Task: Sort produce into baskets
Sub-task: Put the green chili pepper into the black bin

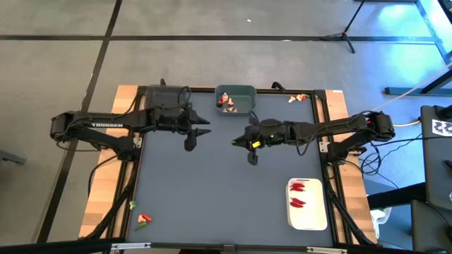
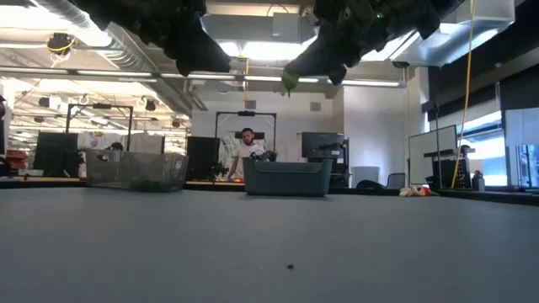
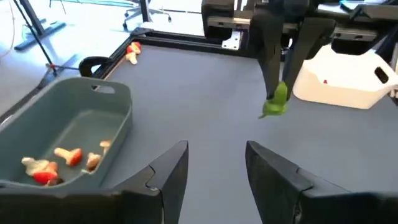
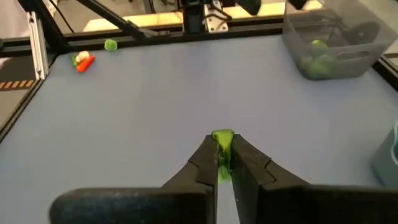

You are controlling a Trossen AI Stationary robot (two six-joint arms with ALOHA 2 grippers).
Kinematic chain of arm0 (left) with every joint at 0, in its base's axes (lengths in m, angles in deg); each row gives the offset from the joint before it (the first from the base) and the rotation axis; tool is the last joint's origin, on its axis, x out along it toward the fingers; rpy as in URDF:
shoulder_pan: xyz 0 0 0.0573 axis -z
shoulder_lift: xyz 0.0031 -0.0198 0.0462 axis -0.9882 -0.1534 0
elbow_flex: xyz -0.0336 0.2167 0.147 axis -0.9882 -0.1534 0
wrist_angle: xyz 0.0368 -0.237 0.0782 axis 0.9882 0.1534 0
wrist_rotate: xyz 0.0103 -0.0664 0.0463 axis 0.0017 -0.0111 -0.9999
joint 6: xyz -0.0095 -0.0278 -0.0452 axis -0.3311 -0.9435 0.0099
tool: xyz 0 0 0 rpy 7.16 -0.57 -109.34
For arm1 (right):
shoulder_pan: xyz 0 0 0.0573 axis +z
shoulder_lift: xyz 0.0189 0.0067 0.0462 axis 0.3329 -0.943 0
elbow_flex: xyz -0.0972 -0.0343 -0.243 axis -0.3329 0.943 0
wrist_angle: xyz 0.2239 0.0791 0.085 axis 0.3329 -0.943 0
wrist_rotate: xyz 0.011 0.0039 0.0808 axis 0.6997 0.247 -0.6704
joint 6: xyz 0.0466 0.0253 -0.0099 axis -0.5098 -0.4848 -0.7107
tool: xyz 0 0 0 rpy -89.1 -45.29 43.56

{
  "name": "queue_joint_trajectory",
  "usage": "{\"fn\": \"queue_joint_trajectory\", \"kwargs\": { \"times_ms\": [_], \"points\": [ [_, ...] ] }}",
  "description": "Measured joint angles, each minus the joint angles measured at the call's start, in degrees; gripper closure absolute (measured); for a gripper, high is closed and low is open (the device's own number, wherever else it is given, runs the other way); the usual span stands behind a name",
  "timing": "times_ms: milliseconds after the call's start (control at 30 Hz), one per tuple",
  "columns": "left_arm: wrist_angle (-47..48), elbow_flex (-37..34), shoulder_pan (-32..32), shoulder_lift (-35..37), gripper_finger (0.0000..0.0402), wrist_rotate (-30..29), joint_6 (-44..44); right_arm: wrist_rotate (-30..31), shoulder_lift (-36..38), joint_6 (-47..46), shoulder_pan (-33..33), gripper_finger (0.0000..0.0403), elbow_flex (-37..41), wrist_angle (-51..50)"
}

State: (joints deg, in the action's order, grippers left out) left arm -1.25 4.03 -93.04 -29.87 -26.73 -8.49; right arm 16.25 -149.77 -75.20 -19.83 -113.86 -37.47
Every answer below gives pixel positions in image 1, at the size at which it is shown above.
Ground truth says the white plastic basket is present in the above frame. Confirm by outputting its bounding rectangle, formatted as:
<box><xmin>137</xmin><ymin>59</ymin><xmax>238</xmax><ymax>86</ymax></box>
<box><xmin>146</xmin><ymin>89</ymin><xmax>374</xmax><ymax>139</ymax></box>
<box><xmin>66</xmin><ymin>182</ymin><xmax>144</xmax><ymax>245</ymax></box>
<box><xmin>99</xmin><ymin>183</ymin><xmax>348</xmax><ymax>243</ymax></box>
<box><xmin>285</xmin><ymin>178</ymin><xmax>329</xmax><ymax>231</ymax></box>

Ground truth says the grey table mat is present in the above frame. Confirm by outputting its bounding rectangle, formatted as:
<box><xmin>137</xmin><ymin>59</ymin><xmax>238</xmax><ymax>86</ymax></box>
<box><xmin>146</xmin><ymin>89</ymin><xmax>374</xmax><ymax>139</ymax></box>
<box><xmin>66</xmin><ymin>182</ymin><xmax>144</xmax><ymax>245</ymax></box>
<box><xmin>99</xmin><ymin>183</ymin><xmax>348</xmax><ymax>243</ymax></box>
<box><xmin>125</xmin><ymin>92</ymin><xmax>335</xmax><ymax>248</ymax></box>

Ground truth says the black desk frame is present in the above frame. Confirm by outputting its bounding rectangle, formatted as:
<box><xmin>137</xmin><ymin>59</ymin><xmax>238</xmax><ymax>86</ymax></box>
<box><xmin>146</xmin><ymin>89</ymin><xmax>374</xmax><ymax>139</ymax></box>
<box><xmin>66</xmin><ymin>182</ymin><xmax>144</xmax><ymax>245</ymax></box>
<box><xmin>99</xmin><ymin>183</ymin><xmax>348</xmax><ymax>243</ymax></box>
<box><xmin>383</xmin><ymin>0</ymin><xmax>452</xmax><ymax>96</ymax></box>

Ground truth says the yellow power cable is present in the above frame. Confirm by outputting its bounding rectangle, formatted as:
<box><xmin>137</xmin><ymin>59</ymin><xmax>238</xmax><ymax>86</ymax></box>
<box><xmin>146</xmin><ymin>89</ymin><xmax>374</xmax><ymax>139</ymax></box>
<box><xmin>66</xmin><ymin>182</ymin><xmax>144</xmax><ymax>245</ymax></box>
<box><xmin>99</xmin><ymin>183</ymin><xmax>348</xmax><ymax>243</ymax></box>
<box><xmin>392</xmin><ymin>119</ymin><xmax>422</xmax><ymax>128</ymax></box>

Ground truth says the black floor cable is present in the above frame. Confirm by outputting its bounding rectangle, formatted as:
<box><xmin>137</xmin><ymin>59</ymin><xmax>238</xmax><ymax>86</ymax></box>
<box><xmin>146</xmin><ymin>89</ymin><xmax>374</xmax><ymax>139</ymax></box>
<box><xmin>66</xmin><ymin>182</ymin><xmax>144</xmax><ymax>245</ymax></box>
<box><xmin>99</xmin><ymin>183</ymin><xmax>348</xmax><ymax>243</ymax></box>
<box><xmin>87</xmin><ymin>154</ymin><xmax>119</xmax><ymax>198</ymax></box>

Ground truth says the grey metal foot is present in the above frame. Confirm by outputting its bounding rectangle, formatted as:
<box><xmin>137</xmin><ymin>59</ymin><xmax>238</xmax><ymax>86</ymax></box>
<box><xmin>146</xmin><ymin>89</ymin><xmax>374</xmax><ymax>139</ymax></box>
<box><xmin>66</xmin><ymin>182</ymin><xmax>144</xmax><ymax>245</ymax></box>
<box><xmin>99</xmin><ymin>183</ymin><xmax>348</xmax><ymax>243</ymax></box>
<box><xmin>0</xmin><ymin>150</ymin><xmax>28</xmax><ymax>166</ymax></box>

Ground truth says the dark cabinet box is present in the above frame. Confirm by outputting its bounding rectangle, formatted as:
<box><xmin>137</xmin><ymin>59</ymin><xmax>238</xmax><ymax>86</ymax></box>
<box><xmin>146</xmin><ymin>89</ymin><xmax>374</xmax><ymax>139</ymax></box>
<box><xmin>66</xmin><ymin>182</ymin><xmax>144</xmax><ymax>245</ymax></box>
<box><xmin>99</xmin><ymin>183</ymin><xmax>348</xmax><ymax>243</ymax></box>
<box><xmin>410</xmin><ymin>199</ymin><xmax>452</xmax><ymax>253</ymax></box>

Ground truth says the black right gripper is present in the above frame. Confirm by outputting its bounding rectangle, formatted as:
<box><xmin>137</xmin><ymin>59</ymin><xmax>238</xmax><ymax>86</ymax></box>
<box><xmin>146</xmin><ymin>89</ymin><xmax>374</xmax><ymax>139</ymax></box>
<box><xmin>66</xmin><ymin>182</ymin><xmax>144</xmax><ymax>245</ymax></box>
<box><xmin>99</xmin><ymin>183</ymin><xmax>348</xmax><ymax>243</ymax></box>
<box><xmin>235</xmin><ymin>119</ymin><xmax>295</xmax><ymax>150</ymax></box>

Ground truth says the teal plastic basket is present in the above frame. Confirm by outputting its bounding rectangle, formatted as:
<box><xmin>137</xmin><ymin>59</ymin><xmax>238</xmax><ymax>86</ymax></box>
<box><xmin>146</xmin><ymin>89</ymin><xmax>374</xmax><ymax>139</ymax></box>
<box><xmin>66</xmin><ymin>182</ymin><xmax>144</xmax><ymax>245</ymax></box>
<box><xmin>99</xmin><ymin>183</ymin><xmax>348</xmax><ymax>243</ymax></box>
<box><xmin>214</xmin><ymin>84</ymin><xmax>258</xmax><ymax>116</ymax></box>

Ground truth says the black aluminium table frame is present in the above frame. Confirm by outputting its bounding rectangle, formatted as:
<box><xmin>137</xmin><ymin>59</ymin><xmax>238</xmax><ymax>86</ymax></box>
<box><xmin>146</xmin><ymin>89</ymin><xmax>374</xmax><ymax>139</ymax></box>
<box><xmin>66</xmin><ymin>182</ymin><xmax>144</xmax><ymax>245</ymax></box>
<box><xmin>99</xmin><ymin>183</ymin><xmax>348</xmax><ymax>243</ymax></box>
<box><xmin>79</xmin><ymin>84</ymin><xmax>381</xmax><ymax>254</ymax></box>

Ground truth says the silver metal bracket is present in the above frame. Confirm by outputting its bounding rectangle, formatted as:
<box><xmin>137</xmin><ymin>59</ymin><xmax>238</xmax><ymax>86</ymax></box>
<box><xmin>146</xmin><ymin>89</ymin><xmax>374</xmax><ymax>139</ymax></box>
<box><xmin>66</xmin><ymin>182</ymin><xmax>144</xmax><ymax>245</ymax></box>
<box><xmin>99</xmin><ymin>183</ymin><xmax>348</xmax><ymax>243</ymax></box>
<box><xmin>111</xmin><ymin>242</ymin><xmax>152</xmax><ymax>251</ymax></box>
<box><xmin>306</xmin><ymin>246</ymin><xmax>349</xmax><ymax>254</ymax></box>

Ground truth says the clear grey plastic basket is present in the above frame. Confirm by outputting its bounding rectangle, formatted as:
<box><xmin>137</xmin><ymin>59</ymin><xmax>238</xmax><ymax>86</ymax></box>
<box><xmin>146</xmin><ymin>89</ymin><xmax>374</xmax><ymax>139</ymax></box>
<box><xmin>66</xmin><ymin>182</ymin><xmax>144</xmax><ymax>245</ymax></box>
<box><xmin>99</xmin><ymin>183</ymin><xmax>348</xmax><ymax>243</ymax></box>
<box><xmin>144</xmin><ymin>84</ymin><xmax>188</xmax><ymax>117</ymax></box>

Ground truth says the white plastic object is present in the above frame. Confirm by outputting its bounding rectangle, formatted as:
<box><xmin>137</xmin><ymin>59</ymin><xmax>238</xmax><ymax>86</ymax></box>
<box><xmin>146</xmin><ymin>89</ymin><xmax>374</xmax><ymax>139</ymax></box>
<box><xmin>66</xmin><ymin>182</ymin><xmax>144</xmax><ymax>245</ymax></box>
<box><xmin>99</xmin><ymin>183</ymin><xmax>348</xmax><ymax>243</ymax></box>
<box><xmin>369</xmin><ymin>207</ymin><xmax>393</xmax><ymax>240</ymax></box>

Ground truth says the black tripod stand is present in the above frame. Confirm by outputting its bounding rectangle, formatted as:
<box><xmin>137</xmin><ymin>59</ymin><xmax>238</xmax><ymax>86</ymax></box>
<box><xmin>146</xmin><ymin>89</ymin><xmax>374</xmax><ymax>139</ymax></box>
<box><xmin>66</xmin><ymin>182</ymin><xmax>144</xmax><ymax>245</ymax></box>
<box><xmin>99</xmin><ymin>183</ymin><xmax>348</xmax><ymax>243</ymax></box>
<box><xmin>319</xmin><ymin>0</ymin><xmax>368</xmax><ymax>54</ymax></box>

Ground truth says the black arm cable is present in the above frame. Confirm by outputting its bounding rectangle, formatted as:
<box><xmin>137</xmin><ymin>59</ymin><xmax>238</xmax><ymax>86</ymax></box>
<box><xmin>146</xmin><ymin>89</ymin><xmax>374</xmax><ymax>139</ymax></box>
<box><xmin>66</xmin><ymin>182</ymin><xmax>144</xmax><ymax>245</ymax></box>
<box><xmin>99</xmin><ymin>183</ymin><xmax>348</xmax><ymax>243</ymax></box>
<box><xmin>126</xmin><ymin>78</ymin><xmax>194</xmax><ymax>117</ymax></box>

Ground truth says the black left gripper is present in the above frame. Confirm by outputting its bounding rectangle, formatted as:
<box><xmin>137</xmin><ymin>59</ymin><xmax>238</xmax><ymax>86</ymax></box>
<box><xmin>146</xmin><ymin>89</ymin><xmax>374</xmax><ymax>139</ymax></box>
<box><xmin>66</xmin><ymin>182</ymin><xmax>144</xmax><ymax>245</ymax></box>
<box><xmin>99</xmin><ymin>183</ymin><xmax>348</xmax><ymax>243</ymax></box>
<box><xmin>157</xmin><ymin>107</ymin><xmax>213</xmax><ymax>139</ymax></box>

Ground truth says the dark operator desk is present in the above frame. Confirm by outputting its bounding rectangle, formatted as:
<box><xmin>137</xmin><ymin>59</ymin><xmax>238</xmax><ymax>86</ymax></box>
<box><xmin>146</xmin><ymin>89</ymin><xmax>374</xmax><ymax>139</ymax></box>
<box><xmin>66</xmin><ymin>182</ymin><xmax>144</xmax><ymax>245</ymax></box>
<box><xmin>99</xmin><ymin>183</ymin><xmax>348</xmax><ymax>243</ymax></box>
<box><xmin>420</xmin><ymin>104</ymin><xmax>452</xmax><ymax>212</ymax></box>

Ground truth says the white cable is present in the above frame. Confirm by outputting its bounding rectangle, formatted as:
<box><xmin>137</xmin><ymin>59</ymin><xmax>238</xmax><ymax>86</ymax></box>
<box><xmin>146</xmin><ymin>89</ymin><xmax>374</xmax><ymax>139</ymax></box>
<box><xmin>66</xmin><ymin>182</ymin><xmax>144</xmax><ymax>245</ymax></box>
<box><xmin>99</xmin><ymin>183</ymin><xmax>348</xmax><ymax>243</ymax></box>
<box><xmin>372</xmin><ymin>62</ymin><xmax>452</xmax><ymax>112</ymax></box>

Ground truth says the white fiducial marker tag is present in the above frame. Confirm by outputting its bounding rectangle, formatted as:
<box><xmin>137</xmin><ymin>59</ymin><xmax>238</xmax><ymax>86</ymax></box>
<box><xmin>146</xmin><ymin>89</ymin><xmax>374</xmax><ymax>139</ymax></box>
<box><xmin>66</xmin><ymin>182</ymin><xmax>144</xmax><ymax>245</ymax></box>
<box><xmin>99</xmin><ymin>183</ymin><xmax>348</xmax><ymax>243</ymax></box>
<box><xmin>431</xmin><ymin>119</ymin><xmax>452</xmax><ymax>137</ymax></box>

